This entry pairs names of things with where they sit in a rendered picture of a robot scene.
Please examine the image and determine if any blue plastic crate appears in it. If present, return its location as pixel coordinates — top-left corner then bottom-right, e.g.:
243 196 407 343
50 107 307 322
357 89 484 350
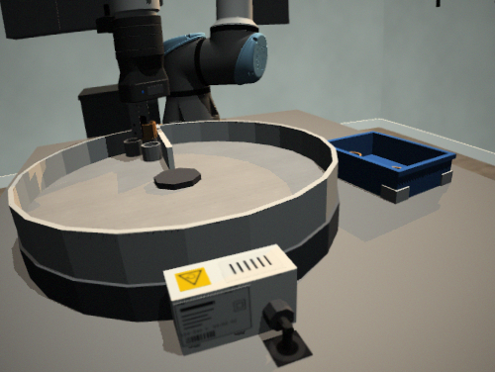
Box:
328 131 456 204

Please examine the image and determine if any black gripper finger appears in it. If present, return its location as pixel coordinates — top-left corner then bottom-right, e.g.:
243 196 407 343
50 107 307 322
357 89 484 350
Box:
126 101 148 139
139 99 158 125

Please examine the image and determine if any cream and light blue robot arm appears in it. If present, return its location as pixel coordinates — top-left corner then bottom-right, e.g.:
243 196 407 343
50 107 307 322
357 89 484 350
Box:
162 0 268 125

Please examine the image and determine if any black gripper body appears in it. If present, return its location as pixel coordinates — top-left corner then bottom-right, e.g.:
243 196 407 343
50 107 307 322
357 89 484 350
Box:
96 0 170 103

